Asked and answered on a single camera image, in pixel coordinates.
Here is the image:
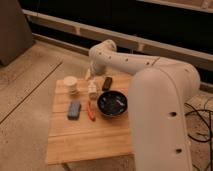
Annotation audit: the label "small white bottle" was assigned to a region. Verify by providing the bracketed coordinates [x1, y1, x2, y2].
[88, 80, 97, 99]

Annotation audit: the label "wooden board table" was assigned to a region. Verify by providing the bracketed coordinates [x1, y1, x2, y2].
[46, 79, 132, 164]

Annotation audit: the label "white paper cup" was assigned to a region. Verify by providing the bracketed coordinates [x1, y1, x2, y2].
[63, 76, 78, 95]

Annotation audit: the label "small black object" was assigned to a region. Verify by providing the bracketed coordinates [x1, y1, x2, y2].
[102, 77, 112, 91]

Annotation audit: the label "dark ceramic bowl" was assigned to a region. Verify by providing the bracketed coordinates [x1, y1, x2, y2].
[97, 90, 128, 117]

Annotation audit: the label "black cables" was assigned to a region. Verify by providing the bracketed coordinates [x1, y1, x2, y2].
[184, 96, 213, 171]

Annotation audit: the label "brown cabinet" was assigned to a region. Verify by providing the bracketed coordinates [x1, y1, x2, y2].
[0, 0, 35, 66]

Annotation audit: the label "orange red tool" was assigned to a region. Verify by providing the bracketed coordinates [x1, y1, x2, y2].
[87, 101, 96, 121]

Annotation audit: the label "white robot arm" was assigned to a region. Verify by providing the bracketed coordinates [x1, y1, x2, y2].
[89, 40, 200, 171]

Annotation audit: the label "blue grey sponge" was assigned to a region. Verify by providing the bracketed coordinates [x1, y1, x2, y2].
[67, 101, 81, 120]

